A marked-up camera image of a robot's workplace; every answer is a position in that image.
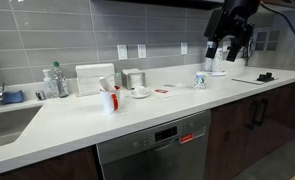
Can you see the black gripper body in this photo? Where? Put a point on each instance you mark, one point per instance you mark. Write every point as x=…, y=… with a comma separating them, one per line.
x=233, y=20

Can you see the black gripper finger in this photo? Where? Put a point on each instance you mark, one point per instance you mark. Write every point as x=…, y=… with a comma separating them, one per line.
x=211, y=49
x=233, y=50

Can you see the printed paper cup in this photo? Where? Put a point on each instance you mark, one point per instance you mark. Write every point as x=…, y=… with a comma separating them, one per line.
x=200, y=81

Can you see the red sachet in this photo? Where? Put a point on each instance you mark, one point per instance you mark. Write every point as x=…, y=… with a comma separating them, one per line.
x=161, y=91

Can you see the small white espresso cup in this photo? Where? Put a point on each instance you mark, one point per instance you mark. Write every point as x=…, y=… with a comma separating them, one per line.
x=141, y=90

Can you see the small metal cup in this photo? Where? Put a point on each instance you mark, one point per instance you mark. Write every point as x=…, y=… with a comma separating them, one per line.
x=40, y=95

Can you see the short stack of paper cups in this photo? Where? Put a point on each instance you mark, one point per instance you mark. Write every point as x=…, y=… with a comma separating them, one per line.
x=218, y=61

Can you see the white round tray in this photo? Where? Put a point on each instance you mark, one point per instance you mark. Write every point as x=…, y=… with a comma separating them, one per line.
x=217, y=73

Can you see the white flat board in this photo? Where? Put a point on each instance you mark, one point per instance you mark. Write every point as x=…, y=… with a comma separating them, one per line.
x=247, y=80

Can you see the small black block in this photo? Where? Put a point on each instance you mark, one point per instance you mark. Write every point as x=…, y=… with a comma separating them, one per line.
x=265, y=77

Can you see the cream plastic spoon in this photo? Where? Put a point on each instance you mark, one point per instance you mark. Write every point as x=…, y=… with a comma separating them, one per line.
x=175, y=95

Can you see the metal napkin holder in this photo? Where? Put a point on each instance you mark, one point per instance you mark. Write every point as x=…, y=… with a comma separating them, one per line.
x=133, y=80

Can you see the white saucer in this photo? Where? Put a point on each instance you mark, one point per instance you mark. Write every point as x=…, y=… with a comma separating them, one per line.
x=139, y=95

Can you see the white rolled item in mug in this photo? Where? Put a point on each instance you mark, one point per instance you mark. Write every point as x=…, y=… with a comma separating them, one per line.
x=106, y=84

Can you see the stainless steel dishwasher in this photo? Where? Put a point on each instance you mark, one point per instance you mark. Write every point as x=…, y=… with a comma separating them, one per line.
x=153, y=150

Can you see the stack of white paper towels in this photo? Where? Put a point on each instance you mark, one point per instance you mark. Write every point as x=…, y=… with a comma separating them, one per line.
x=93, y=78

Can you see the clear bottle with green cap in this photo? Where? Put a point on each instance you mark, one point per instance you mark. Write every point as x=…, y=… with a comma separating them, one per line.
x=61, y=83

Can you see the clear soap dispenser bottle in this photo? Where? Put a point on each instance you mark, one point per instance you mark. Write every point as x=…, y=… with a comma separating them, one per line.
x=49, y=85

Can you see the dark wood sink cabinet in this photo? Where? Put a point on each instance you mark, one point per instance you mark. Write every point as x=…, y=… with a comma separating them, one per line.
x=53, y=168

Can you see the blue sponge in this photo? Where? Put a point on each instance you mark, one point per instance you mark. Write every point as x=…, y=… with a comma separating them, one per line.
x=12, y=97

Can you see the steel sink basin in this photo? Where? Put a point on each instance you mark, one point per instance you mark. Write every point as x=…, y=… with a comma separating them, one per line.
x=7, y=126

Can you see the white wall outlet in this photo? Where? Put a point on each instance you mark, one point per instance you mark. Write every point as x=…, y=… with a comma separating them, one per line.
x=184, y=48
x=225, y=46
x=141, y=51

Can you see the white wall switch plate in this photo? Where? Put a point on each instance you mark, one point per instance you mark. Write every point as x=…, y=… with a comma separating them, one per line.
x=122, y=52

